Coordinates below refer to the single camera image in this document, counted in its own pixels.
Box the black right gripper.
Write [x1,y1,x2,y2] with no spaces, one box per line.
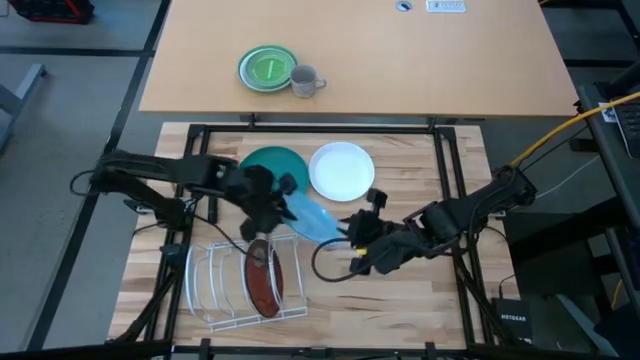
[337,208,410,252]

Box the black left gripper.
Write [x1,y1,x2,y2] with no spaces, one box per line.
[232,165,301,241]

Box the light blue plate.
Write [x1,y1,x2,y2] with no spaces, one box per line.
[282,189,349,245]

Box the teal plate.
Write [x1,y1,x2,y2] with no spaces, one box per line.
[239,145,311,194]

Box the white plate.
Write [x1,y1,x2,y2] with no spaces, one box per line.
[308,141,376,203]

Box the brown plate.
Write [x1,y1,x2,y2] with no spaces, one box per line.
[243,238,285,319]

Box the speckled beige mug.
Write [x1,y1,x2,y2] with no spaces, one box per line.
[289,64,329,100]

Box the small bright green plate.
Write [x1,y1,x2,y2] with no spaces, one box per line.
[248,49,296,90]

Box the large pale green plate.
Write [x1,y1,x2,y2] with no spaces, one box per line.
[237,44,300,94]

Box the light wooden desk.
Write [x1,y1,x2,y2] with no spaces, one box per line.
[138,0,580,119]

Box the white power strip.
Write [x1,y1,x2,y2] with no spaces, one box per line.
[425,0,467,14]

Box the dark side desk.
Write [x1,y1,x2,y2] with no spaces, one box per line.
[577,59,640,321]

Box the grey table leg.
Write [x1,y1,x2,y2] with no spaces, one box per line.
[0,63,49,151]

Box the black keyboard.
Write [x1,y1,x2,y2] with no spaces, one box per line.
[612,102,640,161]

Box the red and black crate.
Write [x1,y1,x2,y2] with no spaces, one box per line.
[7,0,96,25]

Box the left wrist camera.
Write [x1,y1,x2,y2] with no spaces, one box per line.
[277,172,300,195]

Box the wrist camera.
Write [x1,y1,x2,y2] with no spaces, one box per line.
[366,188,389,215]
[277,172,300,195]

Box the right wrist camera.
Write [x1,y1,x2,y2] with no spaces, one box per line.
[366,188,389,215]

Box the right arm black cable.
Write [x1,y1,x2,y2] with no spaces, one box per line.
[311,237,382,284]

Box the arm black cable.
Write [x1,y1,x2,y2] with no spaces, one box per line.
[69,168,264,264]
[311,237,382,284]

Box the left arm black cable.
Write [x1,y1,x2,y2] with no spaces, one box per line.
[69,168,264,264]

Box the black aluminium frame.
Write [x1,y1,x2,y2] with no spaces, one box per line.
[104,123,526,360]

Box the white wire dish rack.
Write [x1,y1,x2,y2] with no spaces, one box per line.
[183,232,310,334]

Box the black Netgear switch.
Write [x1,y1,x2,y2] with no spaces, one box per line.
[491,297,534,344]

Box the white cable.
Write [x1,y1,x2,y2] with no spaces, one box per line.
[537,154,601,201]

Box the yellow cable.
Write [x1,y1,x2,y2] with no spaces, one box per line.
[508,91,640,169]

